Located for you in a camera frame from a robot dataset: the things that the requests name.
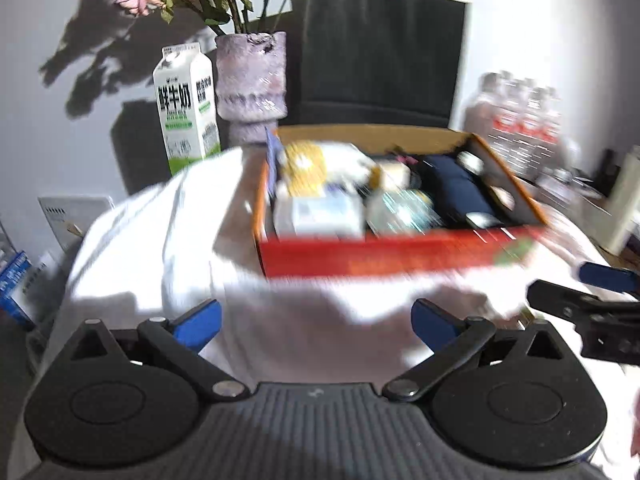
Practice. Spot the white thermos bottle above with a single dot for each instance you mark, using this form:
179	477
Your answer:
625	200

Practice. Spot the black paper bag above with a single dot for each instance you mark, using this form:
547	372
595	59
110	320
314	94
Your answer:
380	55

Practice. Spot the textured glass vase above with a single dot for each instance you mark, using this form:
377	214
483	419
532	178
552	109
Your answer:
252	85

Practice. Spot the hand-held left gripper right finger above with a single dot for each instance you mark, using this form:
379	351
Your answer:
435	325

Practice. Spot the navy folding umbrella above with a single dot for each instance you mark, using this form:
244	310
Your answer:
455	190

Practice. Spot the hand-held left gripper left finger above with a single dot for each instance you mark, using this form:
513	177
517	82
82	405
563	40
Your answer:
200	325

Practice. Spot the orange cardboard box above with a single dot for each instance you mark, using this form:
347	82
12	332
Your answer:
380	257

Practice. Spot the blue white carton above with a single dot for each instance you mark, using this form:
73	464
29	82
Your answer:
14	285

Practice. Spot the white towel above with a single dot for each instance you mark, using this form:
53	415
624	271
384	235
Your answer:
165	250

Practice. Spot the yellow snack packet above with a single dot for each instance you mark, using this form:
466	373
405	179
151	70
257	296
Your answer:
310	167

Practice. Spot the white perforated panel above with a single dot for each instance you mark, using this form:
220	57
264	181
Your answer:
75	217

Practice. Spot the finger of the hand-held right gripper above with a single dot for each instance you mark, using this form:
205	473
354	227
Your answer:
560	297
605	276

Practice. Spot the white rectangular packet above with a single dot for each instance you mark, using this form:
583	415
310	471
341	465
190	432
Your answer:
320	216

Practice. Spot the white green milk carton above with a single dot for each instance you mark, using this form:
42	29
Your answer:
185	105

